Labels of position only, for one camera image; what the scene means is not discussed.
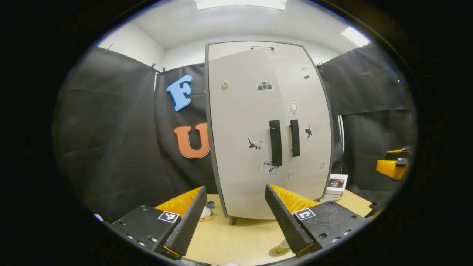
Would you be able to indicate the green tea bottle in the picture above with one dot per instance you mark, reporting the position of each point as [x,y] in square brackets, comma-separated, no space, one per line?
[285,245]

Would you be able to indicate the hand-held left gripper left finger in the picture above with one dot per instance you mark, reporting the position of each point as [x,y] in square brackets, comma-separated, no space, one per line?
[186,225]

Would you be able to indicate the small ceiling light panel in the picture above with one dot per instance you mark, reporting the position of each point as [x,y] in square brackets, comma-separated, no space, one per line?
[355,36]

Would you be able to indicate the round brown coaster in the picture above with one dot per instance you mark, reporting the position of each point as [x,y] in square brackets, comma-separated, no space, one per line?
[275,253]

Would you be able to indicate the white cabinet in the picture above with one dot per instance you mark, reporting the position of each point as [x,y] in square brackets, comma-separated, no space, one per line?
[207,96]

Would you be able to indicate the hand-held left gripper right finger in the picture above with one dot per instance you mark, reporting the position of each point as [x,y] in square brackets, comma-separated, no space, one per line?
[286,221]

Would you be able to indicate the cabinet door with headphone sticker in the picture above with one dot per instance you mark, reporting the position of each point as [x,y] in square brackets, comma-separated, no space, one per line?
[314,111]

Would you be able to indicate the large ceiling light panel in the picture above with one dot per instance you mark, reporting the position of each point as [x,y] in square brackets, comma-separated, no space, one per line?
[240,3]

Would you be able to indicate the stack of books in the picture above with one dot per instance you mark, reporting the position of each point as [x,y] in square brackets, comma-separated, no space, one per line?
[335,184]

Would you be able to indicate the small penguin toy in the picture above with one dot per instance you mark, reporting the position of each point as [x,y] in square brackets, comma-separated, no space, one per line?
[206,212]

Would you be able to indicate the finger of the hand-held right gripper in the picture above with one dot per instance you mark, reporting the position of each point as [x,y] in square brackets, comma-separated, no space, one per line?
[391,169]
[402,154]

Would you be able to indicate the white cabinet drawer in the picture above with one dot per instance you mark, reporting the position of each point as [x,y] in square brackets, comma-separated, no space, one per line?
[229,45]

